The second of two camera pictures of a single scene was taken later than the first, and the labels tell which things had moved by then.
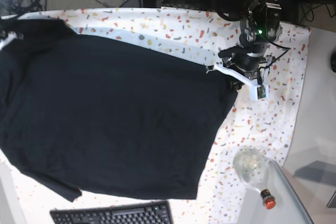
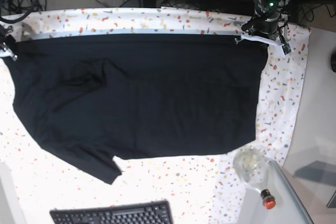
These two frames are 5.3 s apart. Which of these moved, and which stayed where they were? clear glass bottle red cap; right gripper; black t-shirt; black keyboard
Moved: black t-shirt; right gripper
Stayed: clear glass bottle red cap; black keyboard
